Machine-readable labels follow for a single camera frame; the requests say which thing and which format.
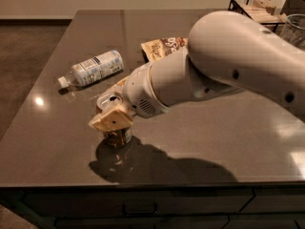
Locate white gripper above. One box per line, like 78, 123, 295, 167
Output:
89, 63, 170, 133

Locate orange soda can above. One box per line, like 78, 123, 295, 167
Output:
96, 93, 132, 148

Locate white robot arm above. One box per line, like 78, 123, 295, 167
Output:
90, 11, 305, 133

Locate clear plastic water bottle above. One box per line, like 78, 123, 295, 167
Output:
58, 51, 124, 88

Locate brown chip bag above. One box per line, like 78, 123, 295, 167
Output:
141, 37, 188, 62

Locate napkins in basket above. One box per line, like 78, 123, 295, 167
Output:
240, 0, 287, 23

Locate dark cabinet drawers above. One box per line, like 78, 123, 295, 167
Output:
0, 187, 305, 229

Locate clear glass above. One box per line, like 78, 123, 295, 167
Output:
279, 14, 305, 51

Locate black wire basket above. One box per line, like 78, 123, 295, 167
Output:
228, 0, 287, 32

